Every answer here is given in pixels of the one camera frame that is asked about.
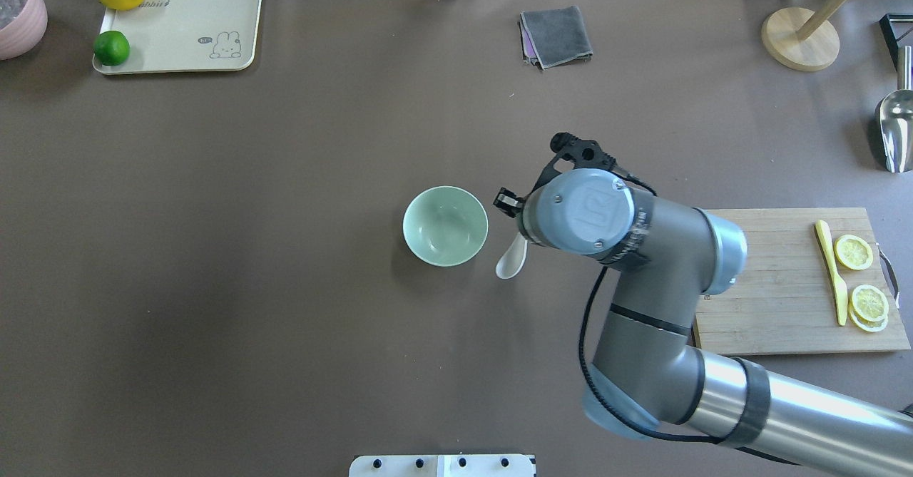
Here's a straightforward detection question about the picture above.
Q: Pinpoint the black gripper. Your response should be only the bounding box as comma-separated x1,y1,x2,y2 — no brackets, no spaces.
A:
494,132,618,220

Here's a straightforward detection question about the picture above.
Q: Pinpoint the white ceramic spoon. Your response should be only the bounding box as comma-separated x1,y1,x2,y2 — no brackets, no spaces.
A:
495,232,528,279

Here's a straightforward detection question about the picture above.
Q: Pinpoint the pale green bowl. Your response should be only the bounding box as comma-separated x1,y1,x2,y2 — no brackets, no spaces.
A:
402,185,489,268

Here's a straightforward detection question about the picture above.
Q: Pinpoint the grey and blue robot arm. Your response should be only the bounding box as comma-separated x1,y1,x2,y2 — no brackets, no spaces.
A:
494,133,912,476

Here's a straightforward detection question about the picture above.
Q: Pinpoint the pink bowl of ice cubes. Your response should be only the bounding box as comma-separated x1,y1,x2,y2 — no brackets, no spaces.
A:
1,0,48,61

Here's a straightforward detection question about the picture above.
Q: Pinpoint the grey folded cloth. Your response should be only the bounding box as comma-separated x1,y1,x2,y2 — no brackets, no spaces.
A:
519,6,593,70

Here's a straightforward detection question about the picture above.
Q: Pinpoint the bamboo cutting board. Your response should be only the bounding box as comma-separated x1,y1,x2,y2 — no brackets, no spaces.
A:
694,207,910,356

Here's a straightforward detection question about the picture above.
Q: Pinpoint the wooden stand with round base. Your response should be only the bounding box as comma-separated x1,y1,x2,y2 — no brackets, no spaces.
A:
760,0,847,72

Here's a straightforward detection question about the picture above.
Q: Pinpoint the yellow plastic knife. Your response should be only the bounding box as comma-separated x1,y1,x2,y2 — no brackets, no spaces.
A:
815,220,849,327

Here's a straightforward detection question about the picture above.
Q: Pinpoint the lemon slice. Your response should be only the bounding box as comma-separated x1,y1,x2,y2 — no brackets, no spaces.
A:
849,284,888,333
833,234,874,270

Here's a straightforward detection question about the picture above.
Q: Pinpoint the cream tray with bear drawing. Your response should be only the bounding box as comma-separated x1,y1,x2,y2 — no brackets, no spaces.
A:
92,0,262,75

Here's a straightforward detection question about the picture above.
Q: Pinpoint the metal scoop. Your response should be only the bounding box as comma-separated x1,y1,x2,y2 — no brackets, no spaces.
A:
877,46,912,173

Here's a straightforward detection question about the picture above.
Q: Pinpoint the green lime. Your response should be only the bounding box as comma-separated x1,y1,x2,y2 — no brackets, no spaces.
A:
93,31,131,66

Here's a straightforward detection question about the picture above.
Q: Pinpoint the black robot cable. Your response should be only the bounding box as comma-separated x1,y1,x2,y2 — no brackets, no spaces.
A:
578,163,721,443

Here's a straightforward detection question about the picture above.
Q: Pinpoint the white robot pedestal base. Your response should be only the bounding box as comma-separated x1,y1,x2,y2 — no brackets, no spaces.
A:
348,453,538,476

